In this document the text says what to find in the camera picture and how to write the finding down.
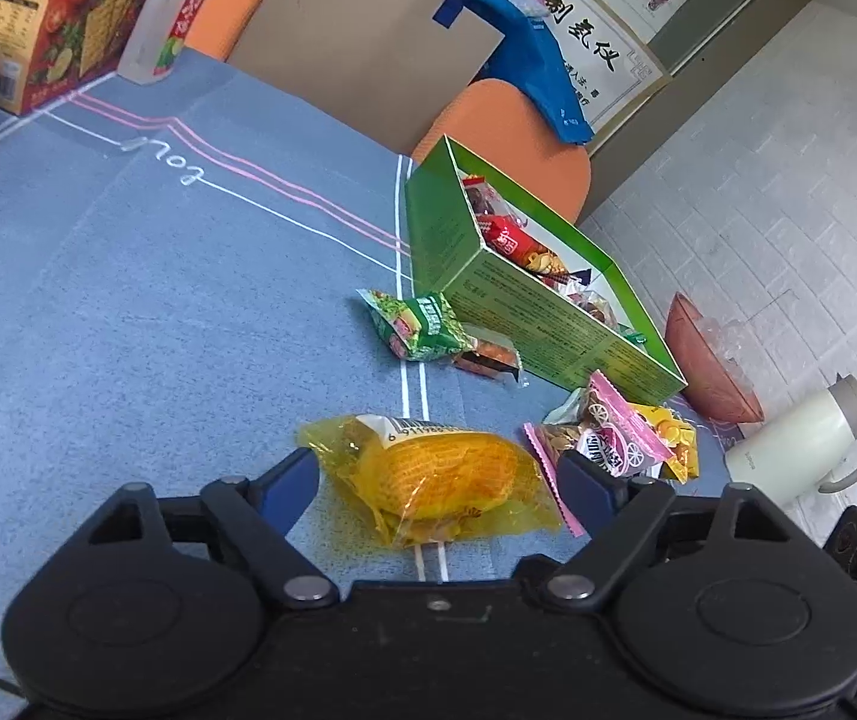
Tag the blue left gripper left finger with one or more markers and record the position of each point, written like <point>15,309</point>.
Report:
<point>281,495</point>

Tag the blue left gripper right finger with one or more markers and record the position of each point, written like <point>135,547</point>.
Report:
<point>594,496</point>

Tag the yellow corn cake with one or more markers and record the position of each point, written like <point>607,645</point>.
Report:
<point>418,482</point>

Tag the pink snack packet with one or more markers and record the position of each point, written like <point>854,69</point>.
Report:
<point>601,425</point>

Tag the yellow snack packet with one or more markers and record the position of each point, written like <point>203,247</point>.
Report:
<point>679,436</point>

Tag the pink translucent plastic bowl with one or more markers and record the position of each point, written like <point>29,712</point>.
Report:
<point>716,386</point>

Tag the small brown wrapped snack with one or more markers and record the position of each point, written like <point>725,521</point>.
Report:
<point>493,355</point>

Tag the white thermos jug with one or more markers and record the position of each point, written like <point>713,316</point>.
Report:
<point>812,447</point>

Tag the green vegetable snack packet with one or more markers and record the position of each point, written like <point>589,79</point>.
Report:
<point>420,329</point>

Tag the blue tablecloth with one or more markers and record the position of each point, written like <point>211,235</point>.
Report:
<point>180,277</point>

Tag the red chip bag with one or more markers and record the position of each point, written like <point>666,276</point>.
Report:
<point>503,235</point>

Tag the green white cardboard box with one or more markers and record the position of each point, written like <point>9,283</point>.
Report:
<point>558,341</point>

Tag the right orange chair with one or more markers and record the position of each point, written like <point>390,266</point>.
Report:
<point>500,124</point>

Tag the framed calligraphy poster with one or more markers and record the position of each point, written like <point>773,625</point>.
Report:
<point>612,72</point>

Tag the blue fabric bag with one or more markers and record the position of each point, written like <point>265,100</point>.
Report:
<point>529,58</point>

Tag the brown cardboard sheet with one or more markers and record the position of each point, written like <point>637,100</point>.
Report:
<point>386,68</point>

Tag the red white drink carton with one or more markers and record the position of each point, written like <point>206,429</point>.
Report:
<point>157,39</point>

